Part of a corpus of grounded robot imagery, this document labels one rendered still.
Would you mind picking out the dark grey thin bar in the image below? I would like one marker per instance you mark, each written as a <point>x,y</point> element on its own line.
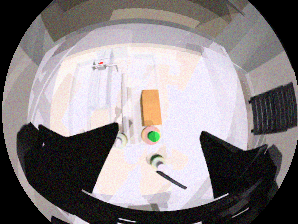
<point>171,180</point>

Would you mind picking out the brown cardboard box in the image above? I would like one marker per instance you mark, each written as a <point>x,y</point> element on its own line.
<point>150,108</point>

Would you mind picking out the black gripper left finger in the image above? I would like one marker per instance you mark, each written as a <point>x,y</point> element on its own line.
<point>85,153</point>

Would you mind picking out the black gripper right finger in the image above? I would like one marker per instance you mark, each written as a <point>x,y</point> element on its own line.
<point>226,163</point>

